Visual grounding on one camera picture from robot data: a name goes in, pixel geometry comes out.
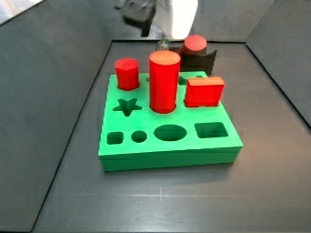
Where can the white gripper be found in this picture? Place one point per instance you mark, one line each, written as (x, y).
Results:
(173, 18)

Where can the long pale red oval rod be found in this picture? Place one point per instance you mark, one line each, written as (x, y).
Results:
(193, 45)

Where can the black cradle fixture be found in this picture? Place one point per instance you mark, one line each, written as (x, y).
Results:
(197, 60)

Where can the tall red cylinder peg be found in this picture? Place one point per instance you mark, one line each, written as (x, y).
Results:
(164, 69)

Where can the red hexagonal peg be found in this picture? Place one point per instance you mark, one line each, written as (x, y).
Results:
(126, 73)

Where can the red rectangular arch block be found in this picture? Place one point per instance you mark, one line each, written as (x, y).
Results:
(202, 91)

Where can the green shape sorter base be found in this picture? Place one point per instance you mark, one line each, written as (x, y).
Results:
(141, 139)

